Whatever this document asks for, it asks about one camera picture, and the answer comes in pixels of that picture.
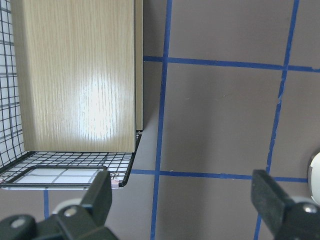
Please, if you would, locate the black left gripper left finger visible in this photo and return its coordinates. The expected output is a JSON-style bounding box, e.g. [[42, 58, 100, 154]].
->
[[0, 170, 118, 240]]

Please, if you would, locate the cream white toaster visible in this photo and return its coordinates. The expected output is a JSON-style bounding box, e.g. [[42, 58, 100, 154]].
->
[[307, 151, 320, 205]]

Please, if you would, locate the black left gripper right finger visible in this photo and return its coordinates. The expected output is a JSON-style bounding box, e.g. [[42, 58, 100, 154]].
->
[[250, 169, 320, 240]]

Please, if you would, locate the wire grid wooden shelf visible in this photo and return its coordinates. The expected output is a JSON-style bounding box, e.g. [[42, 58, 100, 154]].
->
[[0, 0, 143, 190]]

